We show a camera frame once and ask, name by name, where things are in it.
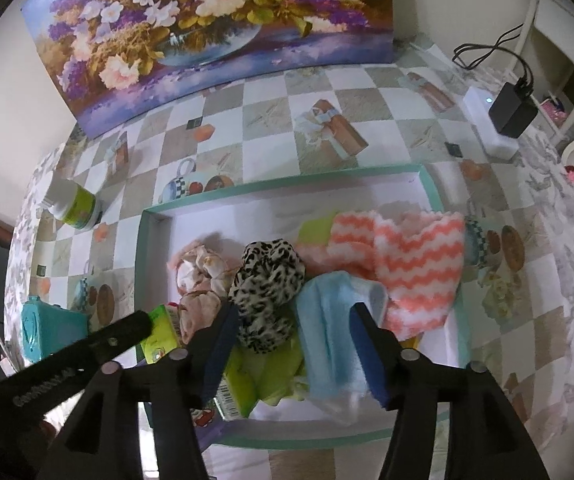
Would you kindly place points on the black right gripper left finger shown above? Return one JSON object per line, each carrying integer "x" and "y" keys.
{"x": 209, "y": 352}

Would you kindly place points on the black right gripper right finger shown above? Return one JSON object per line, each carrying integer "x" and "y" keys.
{"x": 379, "y": 354}

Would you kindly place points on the green tissue pack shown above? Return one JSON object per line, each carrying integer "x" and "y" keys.
{"x": 165, "y": 333}

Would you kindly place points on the light blue face mask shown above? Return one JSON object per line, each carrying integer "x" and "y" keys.
{"x": 337, "y": 383}

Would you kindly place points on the pink beige scrunchie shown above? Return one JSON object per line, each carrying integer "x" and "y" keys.
{"x": 202, "y": 279}

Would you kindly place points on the leopard print scrunchie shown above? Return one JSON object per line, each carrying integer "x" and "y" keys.
{"x": 270, "y": 277}

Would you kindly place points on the pink white chevron cloth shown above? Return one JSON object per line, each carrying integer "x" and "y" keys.
{"x": 417, "y": 257}

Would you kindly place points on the yellow snack packet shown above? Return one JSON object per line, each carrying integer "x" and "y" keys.
{"x": 412, "y": 343}

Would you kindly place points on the small green gum box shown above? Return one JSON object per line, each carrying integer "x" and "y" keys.
{"x": 236, "y": 395}

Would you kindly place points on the purple cartoon packet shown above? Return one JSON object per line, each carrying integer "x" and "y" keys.
{"x": 208, "y": 425}

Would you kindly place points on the teal plastic case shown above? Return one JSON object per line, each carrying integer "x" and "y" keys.
{"x": 48, "y": 328}

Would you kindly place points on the lime green cloth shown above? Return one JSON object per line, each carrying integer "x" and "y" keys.
{"x": 281, "y": 375}

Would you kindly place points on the checkered tablecloth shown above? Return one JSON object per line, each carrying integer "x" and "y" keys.
{"x": 522, "y": 321}

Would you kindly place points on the white green pill bottle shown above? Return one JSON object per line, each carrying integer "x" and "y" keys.
{"x": 72, "y": 204}

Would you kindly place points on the white power strip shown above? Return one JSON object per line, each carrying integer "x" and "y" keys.
{"x": 477, "y": 104}

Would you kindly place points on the black power adapter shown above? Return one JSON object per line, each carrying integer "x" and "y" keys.
{"x": 512, "y": 111}

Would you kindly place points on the floral painting canvas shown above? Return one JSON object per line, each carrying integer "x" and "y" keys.
{"x": 112, "y": 60}

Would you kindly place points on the white wooden chair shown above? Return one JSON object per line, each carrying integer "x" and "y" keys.
{"x": 572, "y": 70}

